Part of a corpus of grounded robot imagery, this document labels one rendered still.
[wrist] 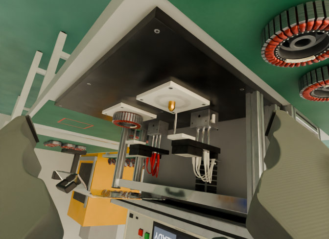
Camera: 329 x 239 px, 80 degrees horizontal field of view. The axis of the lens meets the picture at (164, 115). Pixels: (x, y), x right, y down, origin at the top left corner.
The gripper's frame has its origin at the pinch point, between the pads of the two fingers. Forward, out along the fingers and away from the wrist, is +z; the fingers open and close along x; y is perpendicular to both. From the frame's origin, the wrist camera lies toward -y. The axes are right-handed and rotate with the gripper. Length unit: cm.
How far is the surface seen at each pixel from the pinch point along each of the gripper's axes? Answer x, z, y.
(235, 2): 11.5, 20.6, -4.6
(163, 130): 3, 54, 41
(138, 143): -6, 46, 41
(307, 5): 19.9, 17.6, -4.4
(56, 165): -253, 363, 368
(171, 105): 4.6, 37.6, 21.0
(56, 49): -72, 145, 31
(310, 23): 19.9, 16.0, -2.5
